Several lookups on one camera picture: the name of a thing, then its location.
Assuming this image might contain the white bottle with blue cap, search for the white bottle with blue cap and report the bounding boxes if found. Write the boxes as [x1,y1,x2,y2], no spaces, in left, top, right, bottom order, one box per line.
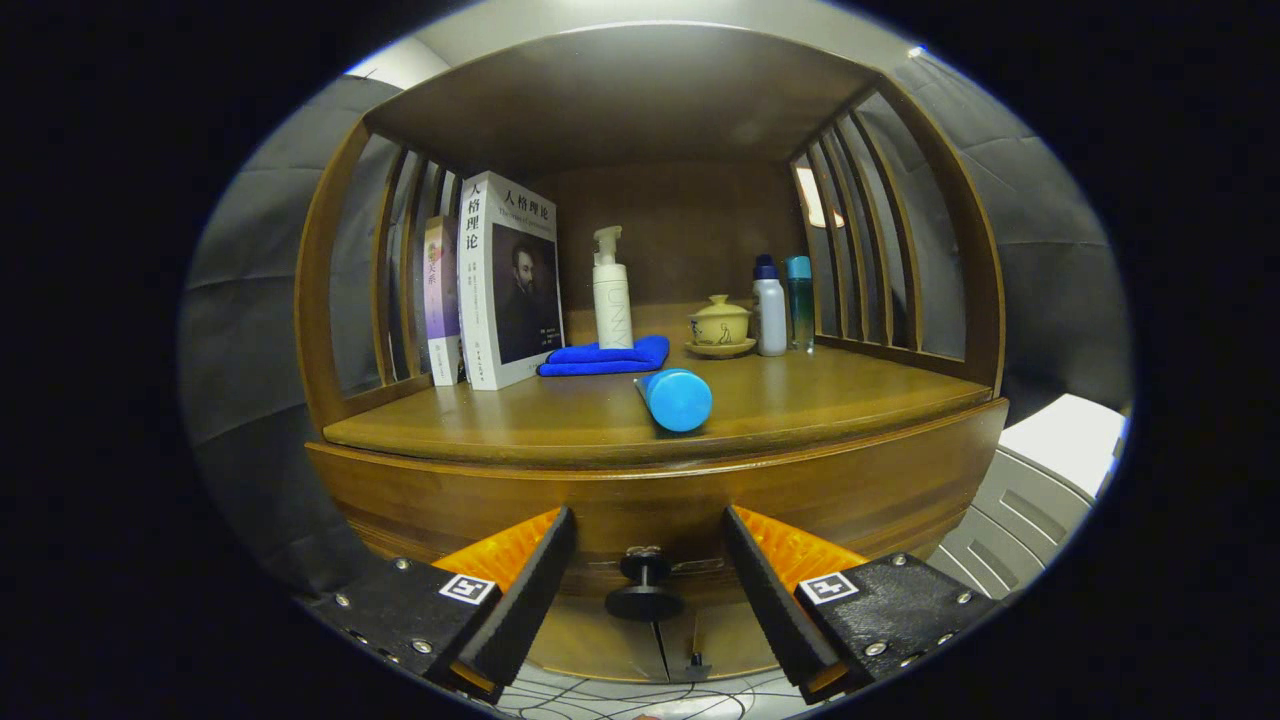
[753,255,788,358]

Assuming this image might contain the wooden countertop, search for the wooden countertop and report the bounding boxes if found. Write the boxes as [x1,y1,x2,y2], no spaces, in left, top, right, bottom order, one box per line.
[322,300,993,471]

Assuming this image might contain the clear teal bottle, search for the clear teal bottle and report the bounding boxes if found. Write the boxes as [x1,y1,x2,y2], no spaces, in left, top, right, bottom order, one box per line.
[785,255,816,353]

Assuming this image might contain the thick white portrait book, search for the thick white portrait book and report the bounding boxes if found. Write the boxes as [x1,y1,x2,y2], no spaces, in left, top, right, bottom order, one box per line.
[457,171,567,392]

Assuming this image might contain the white plastic drawer unit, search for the white plastic drawer unit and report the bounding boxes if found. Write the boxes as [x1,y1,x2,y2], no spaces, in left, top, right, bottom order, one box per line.
[925,393,1129,601]

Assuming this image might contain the black floor cables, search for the black floor cables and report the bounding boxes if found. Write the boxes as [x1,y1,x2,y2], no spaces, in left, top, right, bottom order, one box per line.
[495,660,801,720]

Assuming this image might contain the brown wooden cabinet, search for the brown wooden cabinet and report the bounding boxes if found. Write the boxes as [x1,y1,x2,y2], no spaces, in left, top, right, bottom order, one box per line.
[295,22,1009,686]

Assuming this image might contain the blue and white cosmetic tube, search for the blue and white cosmetic tube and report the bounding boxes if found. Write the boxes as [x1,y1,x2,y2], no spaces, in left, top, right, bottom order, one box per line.
[634,368,714,433]

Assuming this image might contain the wooden cabinet door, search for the wooden cabinet door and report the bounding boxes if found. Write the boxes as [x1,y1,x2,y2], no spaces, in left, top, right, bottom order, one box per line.
[527,595,669,683]
[655,600,779,683]

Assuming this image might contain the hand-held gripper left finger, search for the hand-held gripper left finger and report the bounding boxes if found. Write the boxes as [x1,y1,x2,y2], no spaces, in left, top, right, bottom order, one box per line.
[310,506,576,704]

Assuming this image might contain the wooden drawer with black knob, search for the wooden drawer with black knob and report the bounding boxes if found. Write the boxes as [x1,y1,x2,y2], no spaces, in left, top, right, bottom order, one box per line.
[305,400,1009,623]

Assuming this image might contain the yellow lidded tea cup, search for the yellow lidded tea cup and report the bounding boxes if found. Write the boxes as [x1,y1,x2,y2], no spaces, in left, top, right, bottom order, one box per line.
[689,294,752,347]

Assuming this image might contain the blue folded cloth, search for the blue folded cloth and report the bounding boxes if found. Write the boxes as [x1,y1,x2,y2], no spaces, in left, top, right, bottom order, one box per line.
[537,335,671,378]

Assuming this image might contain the thin purple book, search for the thin purple book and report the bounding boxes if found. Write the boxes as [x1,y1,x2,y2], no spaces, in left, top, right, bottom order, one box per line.
[423,215,463,387]

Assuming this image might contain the white pump bottle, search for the white pump bottle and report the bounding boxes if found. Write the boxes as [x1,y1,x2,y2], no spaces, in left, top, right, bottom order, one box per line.
[592,225,635,350]

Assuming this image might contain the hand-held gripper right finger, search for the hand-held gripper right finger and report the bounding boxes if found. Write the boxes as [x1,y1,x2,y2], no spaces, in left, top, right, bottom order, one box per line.
[724,505,1001,706]

